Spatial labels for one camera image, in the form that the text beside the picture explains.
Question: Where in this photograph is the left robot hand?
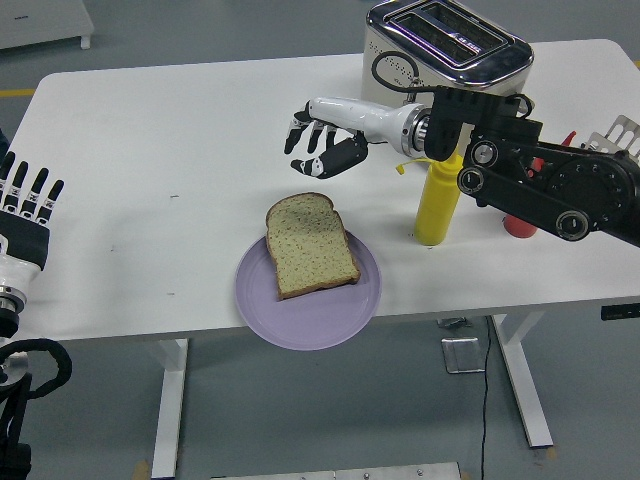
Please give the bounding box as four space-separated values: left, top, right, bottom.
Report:
0 151 66 296

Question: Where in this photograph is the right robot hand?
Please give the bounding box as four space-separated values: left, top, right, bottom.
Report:
283 96 416 180

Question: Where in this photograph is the cream and chrome toaster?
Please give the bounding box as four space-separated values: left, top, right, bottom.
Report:
360 0 535 109

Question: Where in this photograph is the bread slice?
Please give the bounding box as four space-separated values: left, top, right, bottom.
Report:
264 192 361 301

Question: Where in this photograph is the purple plate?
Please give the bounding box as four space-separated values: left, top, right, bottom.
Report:
234 232 383 351

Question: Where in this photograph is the metal floor plate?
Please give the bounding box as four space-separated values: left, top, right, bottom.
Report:
441 337 487 375

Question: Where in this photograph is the yellow squeeze bottle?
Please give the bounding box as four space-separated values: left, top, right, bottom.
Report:
395 152 466 247

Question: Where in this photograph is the red squeeze bottle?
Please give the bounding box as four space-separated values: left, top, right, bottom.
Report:
503 131 577 240

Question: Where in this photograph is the white table leg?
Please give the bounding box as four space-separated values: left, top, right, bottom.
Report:
150 338 190 479
492 312 555 449

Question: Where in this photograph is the white cabinet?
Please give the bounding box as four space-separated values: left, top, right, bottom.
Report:
0 0 95 51

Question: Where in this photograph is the metal toast rack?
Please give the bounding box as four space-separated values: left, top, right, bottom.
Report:
582 114 640 161

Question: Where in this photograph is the black table control panel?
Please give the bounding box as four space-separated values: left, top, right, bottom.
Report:
600 303 640 321

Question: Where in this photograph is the black floor cable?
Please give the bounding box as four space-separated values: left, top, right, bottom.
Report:
478 317 494 480

